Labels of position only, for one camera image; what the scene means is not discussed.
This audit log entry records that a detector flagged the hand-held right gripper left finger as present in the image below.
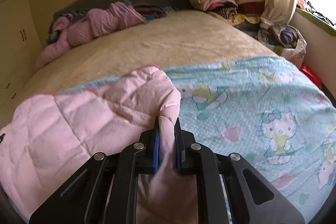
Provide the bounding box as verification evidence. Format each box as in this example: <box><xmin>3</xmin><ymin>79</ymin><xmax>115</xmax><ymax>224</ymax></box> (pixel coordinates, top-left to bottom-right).
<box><xmin>30</xmin><ymin>116</ymin><xmax>161</xmax><ymax>224</ymax></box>

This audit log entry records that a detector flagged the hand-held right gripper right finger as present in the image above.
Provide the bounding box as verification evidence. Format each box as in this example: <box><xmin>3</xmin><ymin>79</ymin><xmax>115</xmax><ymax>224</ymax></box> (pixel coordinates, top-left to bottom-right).
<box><xmin>174</xmin><ymin>117</ymin><xmax>305</xmax><ymax>224</ymax></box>

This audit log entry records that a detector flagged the pink quilted coat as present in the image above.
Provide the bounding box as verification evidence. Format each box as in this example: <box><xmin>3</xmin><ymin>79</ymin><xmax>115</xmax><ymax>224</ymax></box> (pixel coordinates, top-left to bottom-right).
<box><xmin>0</xmin><ymin>65</ymin><xmax>200</xmax><ymax>224</ymax></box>

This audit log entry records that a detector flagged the dark striped clothes heap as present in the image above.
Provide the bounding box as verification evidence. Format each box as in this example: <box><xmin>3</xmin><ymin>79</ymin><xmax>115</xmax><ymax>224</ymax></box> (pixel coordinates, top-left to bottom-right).
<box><xmin>133</xmin><ymin>2</ymin><xmax>182</xmax><ymax>21</ymax></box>

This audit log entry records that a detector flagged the bag of clothes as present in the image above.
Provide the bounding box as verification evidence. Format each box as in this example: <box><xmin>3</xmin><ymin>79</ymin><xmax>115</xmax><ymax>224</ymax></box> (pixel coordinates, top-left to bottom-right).
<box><xmin>257</xmin><ymin>23</ymin><xmax>308</xmax><ymax>60</ymax></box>

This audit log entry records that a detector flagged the blue cartoon printed blanket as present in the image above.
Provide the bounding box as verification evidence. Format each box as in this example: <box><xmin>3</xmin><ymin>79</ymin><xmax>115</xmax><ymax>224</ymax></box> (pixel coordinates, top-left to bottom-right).
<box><xmin>63</xmin><ymin>55</ymin><xmax>336</xmax><ymax>224</ymax></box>

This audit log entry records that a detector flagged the pink puffer jacket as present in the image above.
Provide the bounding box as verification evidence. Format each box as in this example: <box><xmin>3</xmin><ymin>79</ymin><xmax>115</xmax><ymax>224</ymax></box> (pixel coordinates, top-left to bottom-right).
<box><xmin>35</xmin><ymin>2</ymin><xmax>147</xmax><ymax>69</ymax></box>

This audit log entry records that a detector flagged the red box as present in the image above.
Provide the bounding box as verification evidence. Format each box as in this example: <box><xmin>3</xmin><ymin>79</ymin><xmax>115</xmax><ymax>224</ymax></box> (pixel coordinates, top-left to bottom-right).
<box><xmin>299</xmin><ymin>64</ymin><xmax>322</xmax><ymax>88</ymax></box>

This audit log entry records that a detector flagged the cream cabinet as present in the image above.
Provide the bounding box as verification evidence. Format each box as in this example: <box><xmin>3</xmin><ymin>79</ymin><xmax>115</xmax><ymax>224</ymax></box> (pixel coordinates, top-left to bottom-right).
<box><xmin>0</xmin><ymin>0</ymin><xmax>44</xmax><ymax>119</ymax></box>

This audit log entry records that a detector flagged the green windowsill cloth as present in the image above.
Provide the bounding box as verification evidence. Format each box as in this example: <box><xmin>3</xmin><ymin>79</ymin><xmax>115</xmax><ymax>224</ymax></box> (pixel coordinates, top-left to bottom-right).
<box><xmin>295</xmin><ymin>7</ymin><xmax>336</xmax><ymax>37</ymax></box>

